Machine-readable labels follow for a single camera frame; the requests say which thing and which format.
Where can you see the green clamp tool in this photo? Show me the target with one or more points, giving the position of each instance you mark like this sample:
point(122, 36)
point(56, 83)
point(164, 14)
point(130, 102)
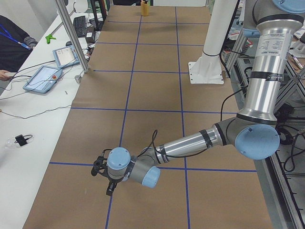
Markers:
point(49, 38)

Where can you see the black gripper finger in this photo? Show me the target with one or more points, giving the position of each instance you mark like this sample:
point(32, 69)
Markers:
point(110, 189)

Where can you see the aluminium frame post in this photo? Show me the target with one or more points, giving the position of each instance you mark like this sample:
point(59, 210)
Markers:
point(71, 33)

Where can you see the person in black top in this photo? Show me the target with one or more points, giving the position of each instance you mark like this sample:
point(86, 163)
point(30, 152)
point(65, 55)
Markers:
point(15, 47)

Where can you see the blue teach pendant near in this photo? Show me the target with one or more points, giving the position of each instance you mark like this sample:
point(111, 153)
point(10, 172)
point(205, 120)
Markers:
point(43, 80)

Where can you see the black keyboard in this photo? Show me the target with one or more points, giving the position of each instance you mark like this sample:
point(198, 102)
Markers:
point(80, 26)

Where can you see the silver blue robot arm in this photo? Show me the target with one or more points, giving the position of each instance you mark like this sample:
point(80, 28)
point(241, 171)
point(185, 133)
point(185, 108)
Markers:
point(252, 130)

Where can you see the wooden yellow cup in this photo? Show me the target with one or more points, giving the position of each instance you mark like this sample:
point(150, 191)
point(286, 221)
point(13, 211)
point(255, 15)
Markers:
point(144, 8)

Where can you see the blue teach pendant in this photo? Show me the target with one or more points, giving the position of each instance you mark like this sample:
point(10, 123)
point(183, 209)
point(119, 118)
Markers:
point(65, 57)
point(43, 80)

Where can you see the blue teach pendant far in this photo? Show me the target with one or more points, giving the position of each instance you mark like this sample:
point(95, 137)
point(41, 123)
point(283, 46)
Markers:
point(65, 57)

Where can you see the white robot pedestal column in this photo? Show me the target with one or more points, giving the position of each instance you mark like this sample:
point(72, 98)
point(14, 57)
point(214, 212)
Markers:
point(207, 69)

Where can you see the small black adapter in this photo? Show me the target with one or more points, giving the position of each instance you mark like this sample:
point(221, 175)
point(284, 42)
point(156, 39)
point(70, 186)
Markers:
point(22, 139)

